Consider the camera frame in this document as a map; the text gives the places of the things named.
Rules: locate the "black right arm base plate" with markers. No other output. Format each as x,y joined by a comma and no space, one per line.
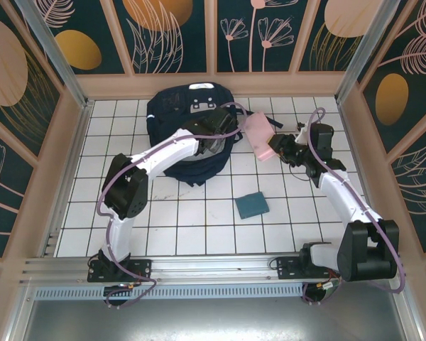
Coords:
287,270

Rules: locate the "long aluminium mounting rail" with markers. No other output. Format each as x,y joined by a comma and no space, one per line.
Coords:
213,268

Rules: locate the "teal notebook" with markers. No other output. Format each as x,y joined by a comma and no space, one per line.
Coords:
252,205

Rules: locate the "aluminium side rail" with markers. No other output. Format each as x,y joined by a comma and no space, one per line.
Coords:
52,245

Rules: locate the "pink pencil case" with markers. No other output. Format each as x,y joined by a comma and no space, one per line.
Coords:
259,135

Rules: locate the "yellow power connector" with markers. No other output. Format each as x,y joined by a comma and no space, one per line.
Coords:
129,286
327,285

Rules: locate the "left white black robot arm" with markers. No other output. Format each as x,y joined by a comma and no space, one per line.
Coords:
170,152

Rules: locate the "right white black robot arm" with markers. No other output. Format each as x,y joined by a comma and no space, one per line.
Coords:
344,199

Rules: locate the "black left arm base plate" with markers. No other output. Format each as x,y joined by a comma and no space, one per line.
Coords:
142,270

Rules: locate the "navy blue backpack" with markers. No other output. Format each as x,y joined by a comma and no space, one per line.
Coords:
174,106

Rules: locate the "aluminium frame post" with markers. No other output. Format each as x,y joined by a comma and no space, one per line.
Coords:
368,53
60,60

